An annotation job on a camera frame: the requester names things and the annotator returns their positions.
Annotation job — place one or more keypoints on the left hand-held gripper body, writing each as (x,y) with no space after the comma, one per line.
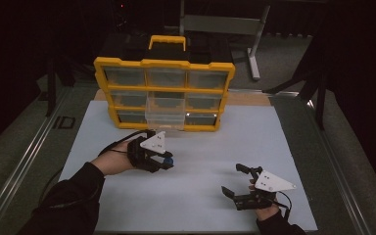
(153,143)

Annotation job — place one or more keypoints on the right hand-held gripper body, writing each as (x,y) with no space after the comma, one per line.
(271,184)

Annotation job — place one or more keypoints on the clear plastic drawer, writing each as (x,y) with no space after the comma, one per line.
(164,114)

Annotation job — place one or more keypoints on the yellow drawer organizer cabinet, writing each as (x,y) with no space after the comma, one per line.
(166,89)

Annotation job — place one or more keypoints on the person's right hand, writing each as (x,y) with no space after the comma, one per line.
(267,213)

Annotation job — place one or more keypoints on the person's left hand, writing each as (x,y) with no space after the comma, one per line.
(114,161)

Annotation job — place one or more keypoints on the white table mat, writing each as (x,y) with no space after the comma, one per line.
(209,153)

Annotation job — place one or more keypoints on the set of clear organizer drawers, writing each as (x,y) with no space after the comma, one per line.
(125,76)

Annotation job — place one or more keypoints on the black stand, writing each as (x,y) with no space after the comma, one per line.
(319,104)
(50,88)

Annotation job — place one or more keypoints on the grey metal stand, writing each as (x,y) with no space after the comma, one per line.
(222,24)

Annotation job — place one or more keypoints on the aluminium rail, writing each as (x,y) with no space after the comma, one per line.
(23,166)
(346,182)

